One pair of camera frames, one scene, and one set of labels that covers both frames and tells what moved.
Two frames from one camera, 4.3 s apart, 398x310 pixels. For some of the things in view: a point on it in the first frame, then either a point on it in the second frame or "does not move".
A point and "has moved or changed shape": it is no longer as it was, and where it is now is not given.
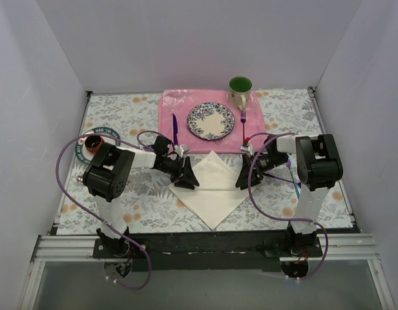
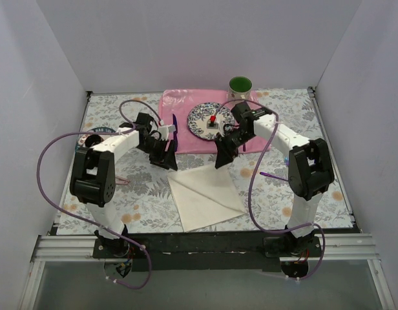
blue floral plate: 210,121 does not move
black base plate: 207,252 does not move
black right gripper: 253,170 → 229,145
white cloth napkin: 217,195 has moved or changed shape
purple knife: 175,130 does not move
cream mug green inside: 240,88 does not move
